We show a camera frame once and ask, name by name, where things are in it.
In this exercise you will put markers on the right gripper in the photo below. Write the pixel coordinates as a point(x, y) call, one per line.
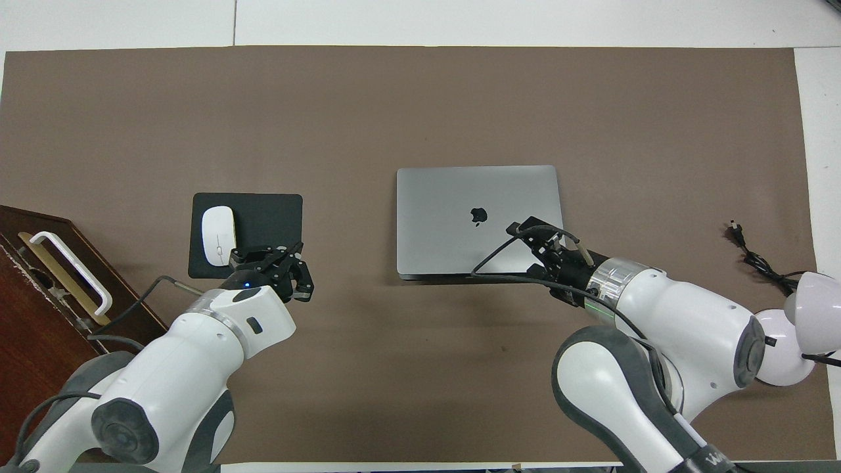
point(568, 272)

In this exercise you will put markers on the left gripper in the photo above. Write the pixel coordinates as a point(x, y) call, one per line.
point(253, 277)

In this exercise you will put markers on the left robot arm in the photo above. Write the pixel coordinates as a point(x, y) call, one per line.
point(164, 368)

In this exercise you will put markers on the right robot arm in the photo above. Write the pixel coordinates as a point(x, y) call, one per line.
point(683, 315)

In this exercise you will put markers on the silver grey laptop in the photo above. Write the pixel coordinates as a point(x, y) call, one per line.
point(447, 217)

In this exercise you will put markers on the black mouse pad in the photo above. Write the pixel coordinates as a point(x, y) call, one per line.
point(269, 223)

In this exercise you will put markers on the white computer mouse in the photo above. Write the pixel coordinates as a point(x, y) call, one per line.
point(218, 233)

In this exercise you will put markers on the white desk lamp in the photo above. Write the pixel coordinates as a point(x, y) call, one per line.
point(811, 305)

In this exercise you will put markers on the brown wooden cabinet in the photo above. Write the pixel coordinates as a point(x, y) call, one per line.
point(39, 341)

